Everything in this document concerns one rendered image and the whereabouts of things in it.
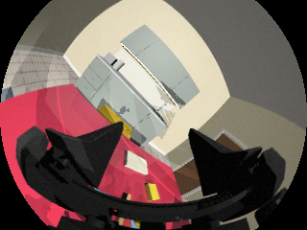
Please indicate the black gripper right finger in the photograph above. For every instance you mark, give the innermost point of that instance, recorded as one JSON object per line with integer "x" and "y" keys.
{"x": 216, "y": 163}

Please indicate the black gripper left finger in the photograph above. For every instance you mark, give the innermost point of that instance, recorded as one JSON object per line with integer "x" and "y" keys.
{"x": 90, "y": 152}

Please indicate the yellow rectangular block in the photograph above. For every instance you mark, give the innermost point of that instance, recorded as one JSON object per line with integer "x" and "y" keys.
{"x": 152, "y": 192}

